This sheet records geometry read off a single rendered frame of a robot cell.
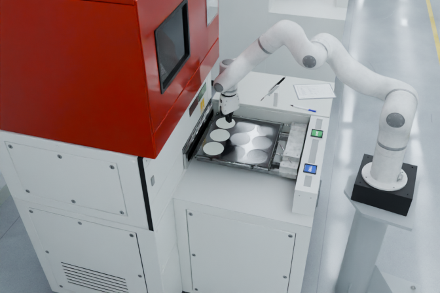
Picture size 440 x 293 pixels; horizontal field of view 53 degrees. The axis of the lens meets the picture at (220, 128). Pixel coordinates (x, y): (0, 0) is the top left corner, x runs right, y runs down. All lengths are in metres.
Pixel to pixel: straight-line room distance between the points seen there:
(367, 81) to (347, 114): 2.26
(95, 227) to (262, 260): 0.78
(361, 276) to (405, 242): 0.69
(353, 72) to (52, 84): 1.11
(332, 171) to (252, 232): 1.52
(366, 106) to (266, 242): 2.40
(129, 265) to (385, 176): 1.21
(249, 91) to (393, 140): 0.89
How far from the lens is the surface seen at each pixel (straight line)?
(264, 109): 2.31
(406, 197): 1.99
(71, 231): 2.17
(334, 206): 3.16
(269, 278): 2.25
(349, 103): 4.20
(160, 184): 1.83
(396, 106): 1.75
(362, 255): 2.34
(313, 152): 2.05
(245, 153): 2.10
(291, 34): 1.80
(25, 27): 1.54
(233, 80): 1.92
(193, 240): 2.19
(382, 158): 1.94
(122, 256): 2.14
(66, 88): 1.58
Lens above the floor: 2.26
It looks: 37 degrees down
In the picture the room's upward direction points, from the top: 1 degrees counter-clockwise
